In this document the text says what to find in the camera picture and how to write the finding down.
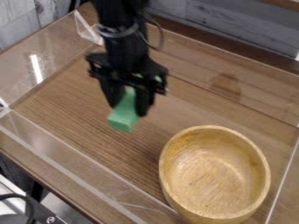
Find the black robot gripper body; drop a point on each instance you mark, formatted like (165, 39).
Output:
(126, 57)

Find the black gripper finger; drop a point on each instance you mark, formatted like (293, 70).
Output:
(145, 100)
(114, 91)

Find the green rectangular block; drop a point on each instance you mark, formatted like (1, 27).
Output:
(123, 116)

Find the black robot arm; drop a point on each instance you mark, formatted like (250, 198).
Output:
(122, 16)

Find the brown wooden bowl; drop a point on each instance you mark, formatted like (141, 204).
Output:
(214, 174)

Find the clear acrylic corner bracket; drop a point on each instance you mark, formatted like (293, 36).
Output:
(87, 31)

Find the clear acrylic tray wall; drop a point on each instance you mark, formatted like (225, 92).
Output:
(102, 170)

